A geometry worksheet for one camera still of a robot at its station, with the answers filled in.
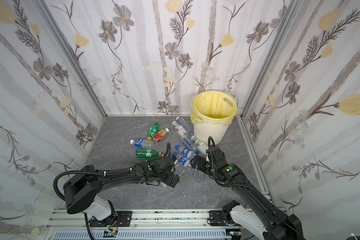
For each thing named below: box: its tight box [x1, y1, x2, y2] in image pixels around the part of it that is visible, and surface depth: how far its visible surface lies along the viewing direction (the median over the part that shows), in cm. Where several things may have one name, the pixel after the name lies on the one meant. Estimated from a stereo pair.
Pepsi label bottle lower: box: [172, 152, 191, 167], surface depth 92 cm
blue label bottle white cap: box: [129, 138, 155, 149], surface depth 100 cm
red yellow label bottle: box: [152, 127, 170, 144], surface depth 105 cm
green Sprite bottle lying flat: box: [135, 149, 162, 159], surface depth 95 cm
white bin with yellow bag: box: [190, 90, 239, 145], surface depth 97 cm
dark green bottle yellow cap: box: [147, 121, 161, 141], surface depth 107 cm
